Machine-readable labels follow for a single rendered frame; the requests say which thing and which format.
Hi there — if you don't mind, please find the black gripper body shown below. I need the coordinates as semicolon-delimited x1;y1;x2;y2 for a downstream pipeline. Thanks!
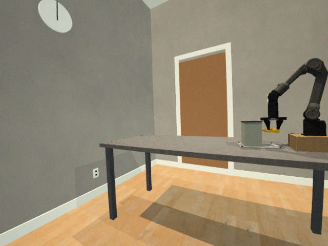
260;111;286;120

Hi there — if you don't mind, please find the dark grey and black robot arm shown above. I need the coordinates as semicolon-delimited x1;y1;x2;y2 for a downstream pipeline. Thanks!
268;58;328;136

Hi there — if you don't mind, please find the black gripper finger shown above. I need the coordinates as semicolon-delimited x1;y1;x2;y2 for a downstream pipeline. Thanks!
276;119;283;130
264;120;270;130

